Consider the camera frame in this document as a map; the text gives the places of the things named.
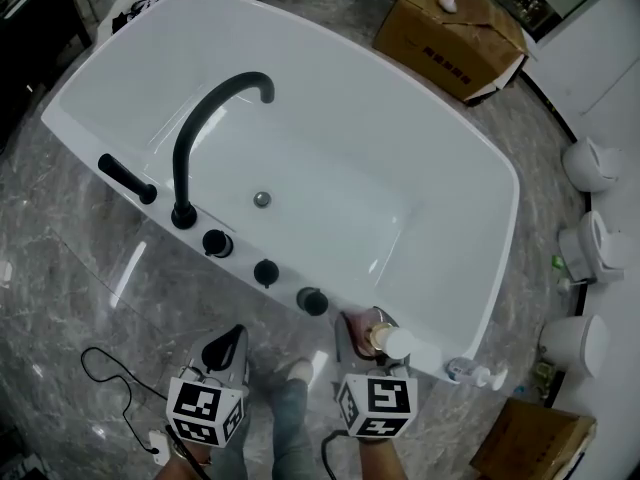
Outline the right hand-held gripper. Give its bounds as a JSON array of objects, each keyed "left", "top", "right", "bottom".
[{"left": 334, "top": 306, "right": 419, "bottom": 438}]

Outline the black curved faucet spout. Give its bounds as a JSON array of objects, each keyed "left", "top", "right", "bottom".
[{"left": 170, "top": 71, "right": 276, "bottom": 230}]

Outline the black hand shower handle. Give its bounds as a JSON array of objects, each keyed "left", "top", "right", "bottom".
[{"left": 97, "top": 153, "right": 158, "bottom": 206}]

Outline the white closed-lid toilet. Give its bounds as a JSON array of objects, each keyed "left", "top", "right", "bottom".
[{"left": 537, "top": 314, "right": 611, "bottom": 379}]

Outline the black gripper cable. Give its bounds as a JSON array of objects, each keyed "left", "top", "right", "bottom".
[
  {"left": 319, "top": 430, "right": 361, "bottom": 480},
  {"left": 81, "top": 346, "right": 169, "bottom": 454}
]

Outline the white round toilet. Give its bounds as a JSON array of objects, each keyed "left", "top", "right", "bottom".
[{"left": 560, "top": 136, "right": 626, "bottom": 194}]

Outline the person's right white shoe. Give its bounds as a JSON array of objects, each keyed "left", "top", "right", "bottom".
[{"left": 287, "top": 359, "right": 314, "bottom": 384}]

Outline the black faucet knob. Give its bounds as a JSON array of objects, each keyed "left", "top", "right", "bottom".
[
  {"left": 202, "top": 228, "right": 234, "bottom": 259},
  {"left": 253, "top": 259, "right": 280, "bottom": 289},
  {"left": 295, "top": 287, "right": 330, "bottom": 318}
]

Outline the tall cardboard box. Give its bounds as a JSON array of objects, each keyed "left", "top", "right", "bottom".
[{"left": 469, "top": 397, "right": 599, "bottom": 480}]

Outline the dark wooden vanity cabinet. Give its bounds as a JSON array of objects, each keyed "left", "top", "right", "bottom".
[{"left": 0, "top": 0, "right": 94, "bottom": 94}]

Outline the dark window pane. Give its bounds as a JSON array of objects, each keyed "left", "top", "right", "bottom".
[{"left": 487, "top": 0, "right": 559, "bottom": 39}]

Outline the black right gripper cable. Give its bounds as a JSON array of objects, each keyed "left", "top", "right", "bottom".
[{"left": 319, "top": 430, "right": 361, "bottom": 480}]

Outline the person's left forearm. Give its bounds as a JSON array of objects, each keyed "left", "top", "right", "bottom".
[{"left": 154, "top": 442, "right": 214, "bottom": 480}]

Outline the large open cardboard box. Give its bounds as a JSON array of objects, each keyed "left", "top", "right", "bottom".
[{"left": 372, "top": 0, "right": 530, "bottom": 107}]

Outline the small clear pump bottle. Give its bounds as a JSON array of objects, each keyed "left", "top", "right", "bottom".
[{"left": 446, "top": 357, "right": 509, "bottom": 392}]

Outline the white cable adapter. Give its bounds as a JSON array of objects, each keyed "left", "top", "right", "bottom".
[{"left": 148, "top": 430, "right": 171, "bottom": 467}]

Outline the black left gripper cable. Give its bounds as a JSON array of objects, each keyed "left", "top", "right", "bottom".
[{"left": 81, "top": 346, "right": 169, "bottom": 454}]

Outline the small white round tub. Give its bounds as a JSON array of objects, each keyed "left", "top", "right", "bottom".
[{"left": 94, "top": 0, "right": 166, "bottom": 44}]

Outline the white rectangular bathtub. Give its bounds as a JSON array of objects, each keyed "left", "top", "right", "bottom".
[{"left": 40, "top": 0, "right": 521, "bottom": 384}]

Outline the person's right forearm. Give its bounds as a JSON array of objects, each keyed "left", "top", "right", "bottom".
[{"left": 357, "top": 435, "right": 406, "bottom": 480}]

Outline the person's right leg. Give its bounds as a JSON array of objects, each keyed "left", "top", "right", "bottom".
[{"left": 272, "top": 377, "right": 321, "bottom": 480}]

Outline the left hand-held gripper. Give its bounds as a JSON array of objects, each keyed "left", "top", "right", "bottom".
[{"left": 165, "top": 323, "right": 250, "bottom": 448}]

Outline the white toilet brush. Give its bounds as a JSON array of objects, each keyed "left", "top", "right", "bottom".
[{"left": 557, "top": 276, "right": 589, "bottom": 297}]

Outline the green plastic wrapping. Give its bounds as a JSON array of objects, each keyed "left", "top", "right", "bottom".
[{"left": 532, "top": 360, "right": 556, "bottom": 394}]

